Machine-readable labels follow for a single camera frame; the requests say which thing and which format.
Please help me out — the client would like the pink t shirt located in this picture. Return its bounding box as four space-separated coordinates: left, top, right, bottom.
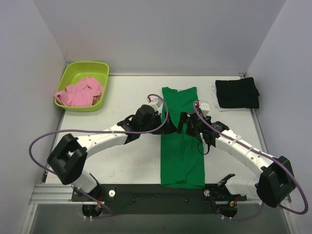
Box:
54 77 104 107

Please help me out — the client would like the green plastic basin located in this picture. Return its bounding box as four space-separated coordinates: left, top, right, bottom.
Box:
54 61 109 112

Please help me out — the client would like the purple cable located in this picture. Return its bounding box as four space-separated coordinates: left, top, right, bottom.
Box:
28 93 170 218
193 101 310 221

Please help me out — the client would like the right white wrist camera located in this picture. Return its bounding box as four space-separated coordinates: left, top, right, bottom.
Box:
196 100 210 117

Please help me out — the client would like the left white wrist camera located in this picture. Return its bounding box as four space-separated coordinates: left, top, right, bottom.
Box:
147 97 163 110

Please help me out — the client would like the green t shirt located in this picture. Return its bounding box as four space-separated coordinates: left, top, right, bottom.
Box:
160 87 205 189

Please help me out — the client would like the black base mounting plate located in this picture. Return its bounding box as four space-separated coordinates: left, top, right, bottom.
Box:
71 184 247 215

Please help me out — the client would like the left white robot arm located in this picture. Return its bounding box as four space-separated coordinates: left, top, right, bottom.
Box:
47 105 177 201

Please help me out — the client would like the white t shirt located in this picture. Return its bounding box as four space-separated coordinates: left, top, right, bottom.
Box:
211 85 247 112

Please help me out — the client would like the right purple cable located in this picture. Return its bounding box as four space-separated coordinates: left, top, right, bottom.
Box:
193 101 310 221

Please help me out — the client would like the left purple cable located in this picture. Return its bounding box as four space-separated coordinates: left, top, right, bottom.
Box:
28 93 170 218

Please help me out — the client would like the black t shirt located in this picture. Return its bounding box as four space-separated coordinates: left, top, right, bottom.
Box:
215 77 260 109

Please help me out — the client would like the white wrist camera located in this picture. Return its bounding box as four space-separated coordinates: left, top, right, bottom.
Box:
147 97 163 110
196 100 210 117

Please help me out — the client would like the aluminium frame rail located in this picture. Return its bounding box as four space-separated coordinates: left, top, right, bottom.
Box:
29 183 73 204

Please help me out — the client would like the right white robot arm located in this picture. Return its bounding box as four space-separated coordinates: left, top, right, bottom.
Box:
177 109 297 208

